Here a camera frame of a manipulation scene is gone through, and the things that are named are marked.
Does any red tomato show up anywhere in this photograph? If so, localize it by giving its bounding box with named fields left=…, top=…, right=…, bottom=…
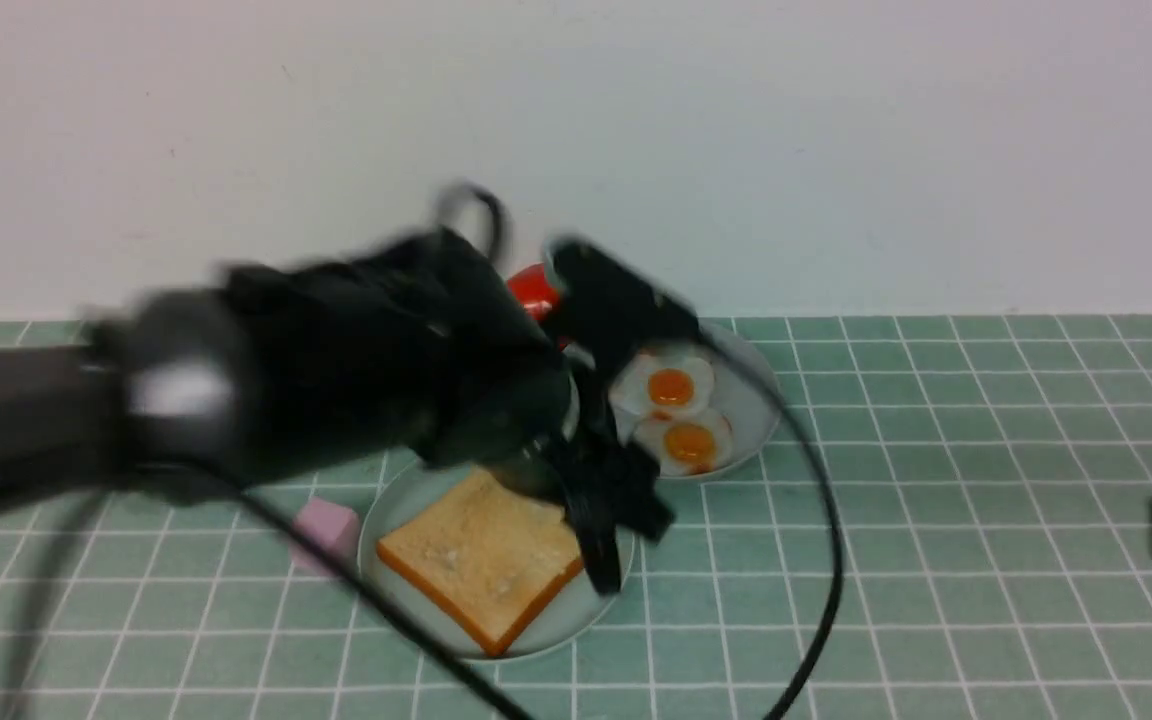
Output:
left=506, top=263, right=561, bottom=323

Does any pink cube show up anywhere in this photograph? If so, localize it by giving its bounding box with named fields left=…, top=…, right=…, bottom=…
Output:
left=293, top=497, right=362, bottom=569

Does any grey plate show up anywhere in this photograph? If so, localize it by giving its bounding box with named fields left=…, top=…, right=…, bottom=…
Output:
left=564, top=320, right=781, bottom=480

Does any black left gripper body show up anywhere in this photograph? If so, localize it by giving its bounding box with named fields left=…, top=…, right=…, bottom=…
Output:
left=339, top=228, right=627, bottom=505

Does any teal green plate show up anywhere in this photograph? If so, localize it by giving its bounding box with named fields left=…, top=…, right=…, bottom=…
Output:
left=357, top=460, right=637, bottom=662

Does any fried egg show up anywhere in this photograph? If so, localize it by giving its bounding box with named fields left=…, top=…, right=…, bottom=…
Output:
left=631, top=407, right=735, bottom=478
left=609, top=347, right=717, bottom=420

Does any toast slice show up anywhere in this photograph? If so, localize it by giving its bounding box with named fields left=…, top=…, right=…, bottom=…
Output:
left=376, top=468, right=588, bottom=658

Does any black cable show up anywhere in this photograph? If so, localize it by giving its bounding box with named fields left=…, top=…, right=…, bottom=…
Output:
left=0, top=340, right=846, bottom=720

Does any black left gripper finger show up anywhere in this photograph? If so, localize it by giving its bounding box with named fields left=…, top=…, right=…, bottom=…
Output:
left=605, top=445, right=676, bottom=544
left=561, top=470, right=631, bottom=597

